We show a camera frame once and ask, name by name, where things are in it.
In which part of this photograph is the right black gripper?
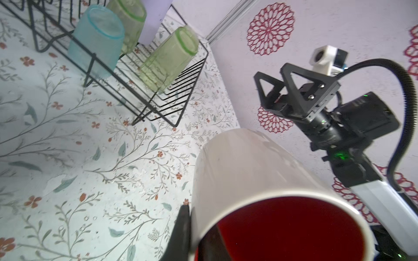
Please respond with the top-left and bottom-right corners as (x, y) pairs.
(254, 62), (342, 123)

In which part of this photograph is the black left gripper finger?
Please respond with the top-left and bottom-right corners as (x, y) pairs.
(160, 205), (191, 261)

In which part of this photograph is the red white mug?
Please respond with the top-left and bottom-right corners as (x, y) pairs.
(189, 128), (375, 261)

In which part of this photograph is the green transparent cup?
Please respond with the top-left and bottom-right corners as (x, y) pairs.
(138, 26), (199, 93)
(106, 0), (147, 54)

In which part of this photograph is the lavender plastic cup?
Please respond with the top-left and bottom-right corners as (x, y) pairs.
(138, 0), (173, 45)

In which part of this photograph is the teal transparent cup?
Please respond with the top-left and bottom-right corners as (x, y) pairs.
(68, 5), (125, 79)

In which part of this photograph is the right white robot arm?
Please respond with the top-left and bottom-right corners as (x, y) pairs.
(254, 59), (418, 261)

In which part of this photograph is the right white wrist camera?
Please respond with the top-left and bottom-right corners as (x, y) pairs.
(309, 45), (348, 76)

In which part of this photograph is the right black corrugated cable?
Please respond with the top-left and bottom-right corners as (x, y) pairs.
(336, 58), (418, 216)

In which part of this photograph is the black wire dish rack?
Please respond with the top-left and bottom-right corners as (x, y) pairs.
(0, 0), (210, 128)

